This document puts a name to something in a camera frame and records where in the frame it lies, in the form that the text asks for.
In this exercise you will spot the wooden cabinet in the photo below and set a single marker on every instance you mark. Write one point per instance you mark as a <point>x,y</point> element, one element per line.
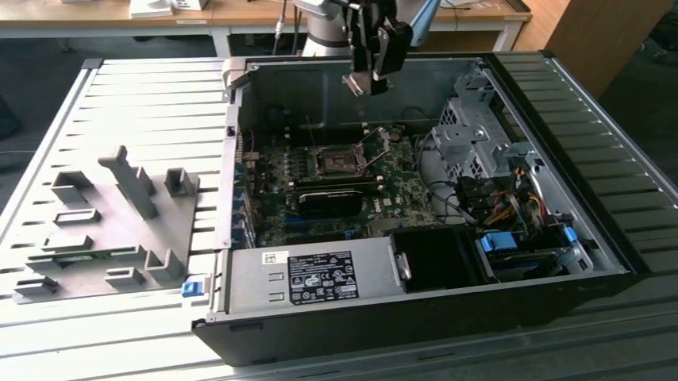
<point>593,39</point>

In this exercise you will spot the silver CPU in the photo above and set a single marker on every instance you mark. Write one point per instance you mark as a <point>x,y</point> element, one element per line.
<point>356,83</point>

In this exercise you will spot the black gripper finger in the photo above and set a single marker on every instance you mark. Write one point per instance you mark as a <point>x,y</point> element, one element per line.
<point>361,47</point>
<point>394,47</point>

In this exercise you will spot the green RAM stick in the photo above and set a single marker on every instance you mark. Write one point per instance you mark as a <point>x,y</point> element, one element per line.
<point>79,256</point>

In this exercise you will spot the blue plastic clip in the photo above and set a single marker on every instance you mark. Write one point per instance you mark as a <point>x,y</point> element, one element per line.
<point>569,236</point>

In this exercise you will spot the blue case latch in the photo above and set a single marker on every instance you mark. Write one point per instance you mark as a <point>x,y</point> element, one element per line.
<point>191,288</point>

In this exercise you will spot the white box dark label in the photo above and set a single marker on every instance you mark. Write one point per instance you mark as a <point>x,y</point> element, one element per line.
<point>191,5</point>

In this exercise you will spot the CPU socket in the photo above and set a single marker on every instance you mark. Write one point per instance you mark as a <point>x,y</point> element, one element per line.
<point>340,160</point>

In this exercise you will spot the wooden desk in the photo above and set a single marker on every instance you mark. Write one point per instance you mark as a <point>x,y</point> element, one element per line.
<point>79,20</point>

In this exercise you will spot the metal drive cage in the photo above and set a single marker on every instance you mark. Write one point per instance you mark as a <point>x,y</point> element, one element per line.
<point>466,147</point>

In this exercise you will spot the black chair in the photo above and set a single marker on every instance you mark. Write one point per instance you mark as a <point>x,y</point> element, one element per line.
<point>665,43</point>

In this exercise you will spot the black graphics card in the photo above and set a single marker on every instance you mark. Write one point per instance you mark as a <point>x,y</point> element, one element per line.
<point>329,204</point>

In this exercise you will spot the grey power supply unit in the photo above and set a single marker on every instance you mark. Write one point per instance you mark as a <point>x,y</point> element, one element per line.
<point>254,278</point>

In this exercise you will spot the blue disk carrier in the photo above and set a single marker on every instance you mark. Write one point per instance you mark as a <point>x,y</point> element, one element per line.
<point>498,242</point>

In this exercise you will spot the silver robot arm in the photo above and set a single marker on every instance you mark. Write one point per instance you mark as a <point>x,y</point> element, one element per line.
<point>326,31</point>

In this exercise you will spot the green motherboard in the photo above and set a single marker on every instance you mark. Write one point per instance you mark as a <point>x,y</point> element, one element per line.
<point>408,190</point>

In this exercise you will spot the grey parts rack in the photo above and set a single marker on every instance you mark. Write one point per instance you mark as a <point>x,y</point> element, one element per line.
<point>122,238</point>

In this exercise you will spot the black PC case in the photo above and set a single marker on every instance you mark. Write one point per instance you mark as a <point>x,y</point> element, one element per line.
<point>372,337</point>

